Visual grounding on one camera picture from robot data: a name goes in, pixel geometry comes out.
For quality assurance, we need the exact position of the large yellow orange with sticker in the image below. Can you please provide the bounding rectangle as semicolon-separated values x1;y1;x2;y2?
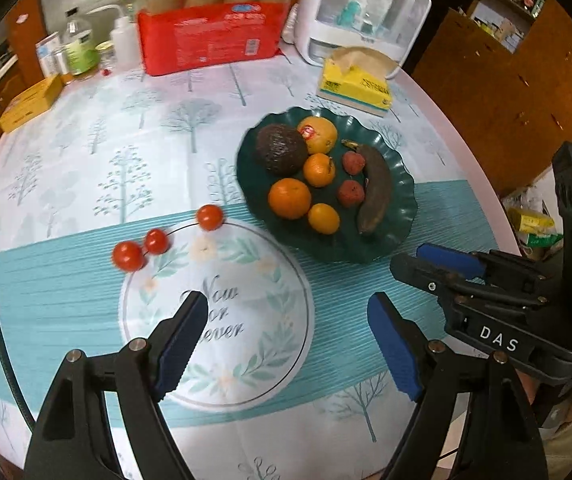
297;116;338;155

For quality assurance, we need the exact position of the small red cherry tomato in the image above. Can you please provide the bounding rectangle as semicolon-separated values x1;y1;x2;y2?
144;229;170;255

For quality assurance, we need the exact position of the medium mandarin orange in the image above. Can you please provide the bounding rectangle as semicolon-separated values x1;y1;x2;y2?
302;153;336;188

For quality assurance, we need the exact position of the clear bottle green label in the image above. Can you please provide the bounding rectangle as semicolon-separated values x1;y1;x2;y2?
64;8;100;77

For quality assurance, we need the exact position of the large mandarin orange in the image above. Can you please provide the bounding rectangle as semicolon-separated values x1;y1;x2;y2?
268;178;312;220

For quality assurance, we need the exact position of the yellow flat box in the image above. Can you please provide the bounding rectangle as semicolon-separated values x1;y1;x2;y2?
0;74;64;133

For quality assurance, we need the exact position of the dark avocado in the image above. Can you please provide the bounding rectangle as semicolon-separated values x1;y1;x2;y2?
254;124;309;177

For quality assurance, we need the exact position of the overripe dark banana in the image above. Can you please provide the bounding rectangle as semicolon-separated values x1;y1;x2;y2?
341;140;392;235

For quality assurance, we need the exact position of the white cosmetic storage box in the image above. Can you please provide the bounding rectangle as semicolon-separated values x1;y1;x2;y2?
282;0;431;79

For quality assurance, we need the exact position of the reddish brown lychee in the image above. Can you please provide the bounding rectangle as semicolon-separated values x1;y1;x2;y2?
341;151;366;177

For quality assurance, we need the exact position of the small white blue carton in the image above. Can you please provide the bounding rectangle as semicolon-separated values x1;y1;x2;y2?
36;32;62;78

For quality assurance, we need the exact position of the small glass jar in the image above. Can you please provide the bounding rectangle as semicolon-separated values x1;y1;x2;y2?
95;40;117;76

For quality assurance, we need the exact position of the red paper cup package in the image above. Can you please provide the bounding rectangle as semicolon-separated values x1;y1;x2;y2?
136;0;292;76

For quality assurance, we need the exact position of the red cherry tomato near plate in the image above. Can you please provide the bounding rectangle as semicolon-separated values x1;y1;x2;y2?
196;204;224;232

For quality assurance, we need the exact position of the yellow tissue pack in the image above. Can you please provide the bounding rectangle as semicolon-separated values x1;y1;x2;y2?
316;47;400;117

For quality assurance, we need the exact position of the dark green scalloped plate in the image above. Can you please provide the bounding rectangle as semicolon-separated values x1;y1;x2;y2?
236;107;417;263

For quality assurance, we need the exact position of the white squeeze bottle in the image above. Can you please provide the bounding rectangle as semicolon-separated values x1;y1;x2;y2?
88;4;141;70

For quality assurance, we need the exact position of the large red cherry tomato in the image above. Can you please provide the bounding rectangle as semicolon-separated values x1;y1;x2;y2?
111;240;145;273

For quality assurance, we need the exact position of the small yellow-orange citrus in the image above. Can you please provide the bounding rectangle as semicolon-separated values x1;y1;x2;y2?
307;203;340;235

